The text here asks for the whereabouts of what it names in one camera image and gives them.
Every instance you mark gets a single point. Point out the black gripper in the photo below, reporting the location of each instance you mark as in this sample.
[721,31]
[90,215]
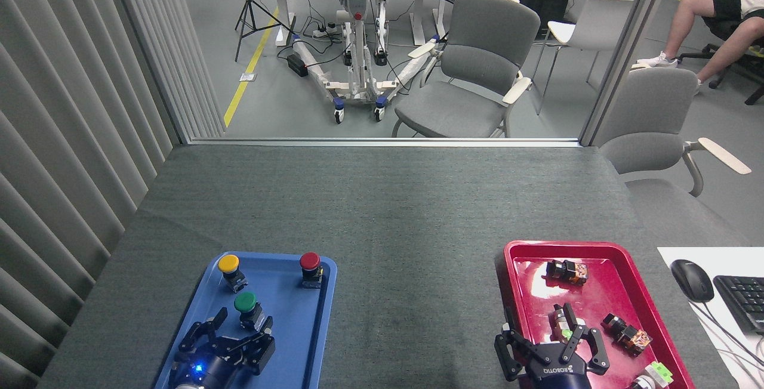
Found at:
[561,376]
[209,374]

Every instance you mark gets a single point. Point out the green push button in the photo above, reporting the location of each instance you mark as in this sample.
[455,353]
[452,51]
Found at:
[245,302]

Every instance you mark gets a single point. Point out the yellow push button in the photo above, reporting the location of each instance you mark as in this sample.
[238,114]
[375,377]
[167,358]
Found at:
[228,264]

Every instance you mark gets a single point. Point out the red push button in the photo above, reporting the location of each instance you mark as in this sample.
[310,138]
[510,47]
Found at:
[310,261]

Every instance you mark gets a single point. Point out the blue plastic tray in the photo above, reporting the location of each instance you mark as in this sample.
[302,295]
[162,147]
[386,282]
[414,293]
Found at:
[298,329]

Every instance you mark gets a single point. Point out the red plastic tray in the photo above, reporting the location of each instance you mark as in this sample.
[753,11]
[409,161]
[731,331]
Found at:
[609,293]

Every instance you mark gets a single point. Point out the black computer mouse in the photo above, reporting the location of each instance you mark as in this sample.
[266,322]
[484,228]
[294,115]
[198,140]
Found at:
[692,280]

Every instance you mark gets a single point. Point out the black keyboard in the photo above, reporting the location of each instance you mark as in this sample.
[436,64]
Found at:
[743,302]

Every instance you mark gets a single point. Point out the grey armchair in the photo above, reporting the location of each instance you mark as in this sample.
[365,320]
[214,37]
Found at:
[650,108]
[483,55]

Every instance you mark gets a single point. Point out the floor socket plate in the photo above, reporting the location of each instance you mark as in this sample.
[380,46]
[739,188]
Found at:
[248,77]

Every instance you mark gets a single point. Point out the black power adapter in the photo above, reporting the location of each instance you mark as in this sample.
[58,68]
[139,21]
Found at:
[296,65]

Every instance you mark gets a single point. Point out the white stand on wheels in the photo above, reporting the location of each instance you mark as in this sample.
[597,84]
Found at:
[357,49]

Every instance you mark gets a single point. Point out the white power strip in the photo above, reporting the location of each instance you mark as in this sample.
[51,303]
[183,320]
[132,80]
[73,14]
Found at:
[325,31]

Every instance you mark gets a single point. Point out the white plastic chair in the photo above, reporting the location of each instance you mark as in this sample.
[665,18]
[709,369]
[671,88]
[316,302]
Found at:
[597,25]

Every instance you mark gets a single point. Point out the black tripod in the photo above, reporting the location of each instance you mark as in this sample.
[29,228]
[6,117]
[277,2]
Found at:
[250,13]

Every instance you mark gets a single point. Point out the black office chair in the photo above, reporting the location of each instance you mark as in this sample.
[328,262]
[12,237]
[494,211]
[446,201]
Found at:
[737,58]

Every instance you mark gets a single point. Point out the person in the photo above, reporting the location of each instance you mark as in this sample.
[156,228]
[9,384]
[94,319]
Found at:
[710,13]

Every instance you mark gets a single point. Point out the silver switch with green base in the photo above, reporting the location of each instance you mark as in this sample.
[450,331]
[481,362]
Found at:
[560,323]

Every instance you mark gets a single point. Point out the black orange switch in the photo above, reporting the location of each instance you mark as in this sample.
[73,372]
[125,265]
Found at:
[630,335]
[567,271]

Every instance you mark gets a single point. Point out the white green switch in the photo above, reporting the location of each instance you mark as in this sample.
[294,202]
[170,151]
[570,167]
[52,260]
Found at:
[656,374]

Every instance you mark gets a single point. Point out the silver post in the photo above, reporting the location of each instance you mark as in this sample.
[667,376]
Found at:
[627,49]

